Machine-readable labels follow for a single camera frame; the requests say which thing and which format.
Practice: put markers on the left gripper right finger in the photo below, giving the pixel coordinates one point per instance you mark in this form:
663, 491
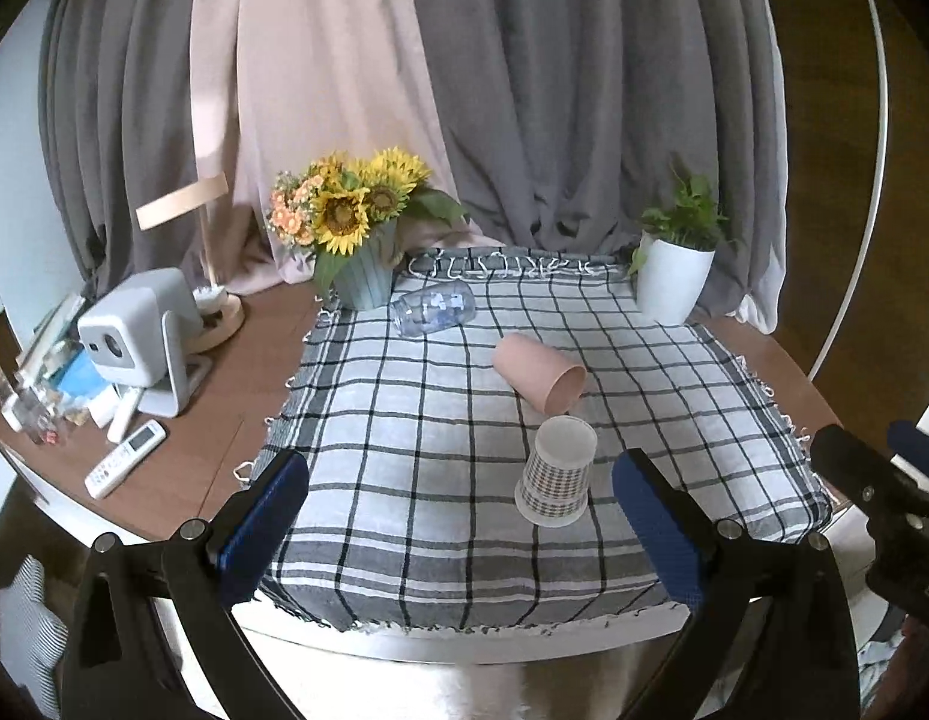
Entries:
771, 617

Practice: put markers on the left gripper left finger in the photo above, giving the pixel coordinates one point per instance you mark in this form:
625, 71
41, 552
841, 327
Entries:
119, 661

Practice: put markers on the patterned white paper cup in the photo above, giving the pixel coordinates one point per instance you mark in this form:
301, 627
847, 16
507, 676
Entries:
554, 487

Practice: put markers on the pink plastic cup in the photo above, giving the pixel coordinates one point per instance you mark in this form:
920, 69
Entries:
547, 379

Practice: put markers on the person's right hand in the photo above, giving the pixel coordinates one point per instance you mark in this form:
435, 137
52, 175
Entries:
904, 690

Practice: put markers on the white remote control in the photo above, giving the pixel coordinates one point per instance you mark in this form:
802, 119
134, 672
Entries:
121, 461

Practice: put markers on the clutter of small desk items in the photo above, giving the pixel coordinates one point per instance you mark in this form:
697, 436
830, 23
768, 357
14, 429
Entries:
51, 387

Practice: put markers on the white cube projector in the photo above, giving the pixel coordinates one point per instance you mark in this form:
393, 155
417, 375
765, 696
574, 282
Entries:
138, 336

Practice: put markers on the checkered grey tablecloth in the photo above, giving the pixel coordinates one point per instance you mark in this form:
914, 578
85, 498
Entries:
461, 481

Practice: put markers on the green plant in white pot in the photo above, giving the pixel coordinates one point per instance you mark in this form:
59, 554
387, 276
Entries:
677, 250

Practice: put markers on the clear plastic jar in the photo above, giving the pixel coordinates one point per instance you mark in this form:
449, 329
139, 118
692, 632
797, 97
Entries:
433, 309

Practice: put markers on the sunflower bouquet in blue vase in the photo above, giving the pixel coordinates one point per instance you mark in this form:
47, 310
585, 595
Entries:
342, 215

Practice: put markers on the pink curtain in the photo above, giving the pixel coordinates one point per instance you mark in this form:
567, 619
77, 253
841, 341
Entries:
276, 84

